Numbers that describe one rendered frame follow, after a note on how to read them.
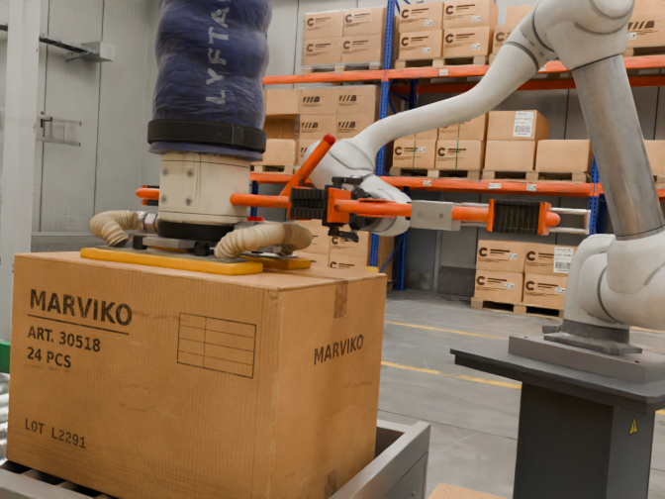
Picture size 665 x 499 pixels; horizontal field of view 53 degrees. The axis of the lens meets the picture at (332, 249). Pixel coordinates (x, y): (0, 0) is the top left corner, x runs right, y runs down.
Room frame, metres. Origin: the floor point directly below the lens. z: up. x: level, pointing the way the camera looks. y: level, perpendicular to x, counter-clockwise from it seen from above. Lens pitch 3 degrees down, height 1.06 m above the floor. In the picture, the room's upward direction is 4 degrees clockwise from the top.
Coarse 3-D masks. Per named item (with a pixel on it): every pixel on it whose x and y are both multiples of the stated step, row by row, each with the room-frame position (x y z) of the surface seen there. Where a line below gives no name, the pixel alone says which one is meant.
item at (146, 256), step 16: (80, 256) 1.23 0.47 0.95; (96, 256) 1.21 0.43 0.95; (112, 256) 1.19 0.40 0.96; (128, 256) 1.18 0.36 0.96; (144, 256) 1.16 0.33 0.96; (160, 256) 1.15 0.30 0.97; (176, 256) 1.15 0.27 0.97; (192, 256) 1.14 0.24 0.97; (208, 256) 1.16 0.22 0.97; (208, 272) 1.11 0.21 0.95; (224, 272) 1.09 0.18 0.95; (240, 272) 1.11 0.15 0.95; (256, 272) 1.16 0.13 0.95
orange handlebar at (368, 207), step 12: (144, 192) 1.31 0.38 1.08; (156, 192) 1.30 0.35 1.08; (240, 204) 1.22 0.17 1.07; (252, 204) 1.21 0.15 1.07; (264, 204) 1.20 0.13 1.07; (276, 204) 1.19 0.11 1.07; (288, 204) 1.18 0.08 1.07; (336, 204) 1.14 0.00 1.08; (348, 204) 1.13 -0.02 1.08; (360, 204) 1.12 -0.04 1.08; (372, 204) 1.11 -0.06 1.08; (384, 204) 1.10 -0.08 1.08; (396, 204) 1.10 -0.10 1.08; (408, 204) 1.09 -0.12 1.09; (372, 216) 1.11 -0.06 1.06; (384, 216) 1.10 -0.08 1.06; (408, 216) 1.09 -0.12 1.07; (456, 216) 1.05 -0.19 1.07; (468, 216) 1.04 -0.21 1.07; (480, 216) 1.03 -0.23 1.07; (552, 216) 1.00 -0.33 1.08
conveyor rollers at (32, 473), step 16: (0, 384) 1.75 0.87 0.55; (0, 400) 1.63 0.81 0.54; (0, 416) 1.53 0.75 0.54; (0, 432) 1.43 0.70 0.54; (0, 448) 1.33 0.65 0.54; (0, 464) 1.23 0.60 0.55; (16, 464) 1.25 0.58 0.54; (48, 480) 1.21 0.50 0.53; (64, 480) 1.24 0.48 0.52; (96, 496) 1.12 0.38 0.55; (112, 496) 1.12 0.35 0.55
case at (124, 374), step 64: (64, 256) 1.23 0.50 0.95; (64, 320) 1.18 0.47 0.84; (128, 320) 1.11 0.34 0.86; (192, 320) 1.05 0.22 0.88; (256, 320) 0.99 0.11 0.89; (320, 320) 1.08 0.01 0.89; (64, 384) 1.18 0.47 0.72; (128, 384) 1.11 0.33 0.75; (192, 384) 1.04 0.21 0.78; (256, 384) 0.99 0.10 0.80; (320, 384) 1.09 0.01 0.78; (64, 448) 1.17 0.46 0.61; (128, 448) 1.10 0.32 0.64; (192, 448) 1.04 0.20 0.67; (256, 448) 0.98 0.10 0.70; (320, 448) 1.11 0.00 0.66
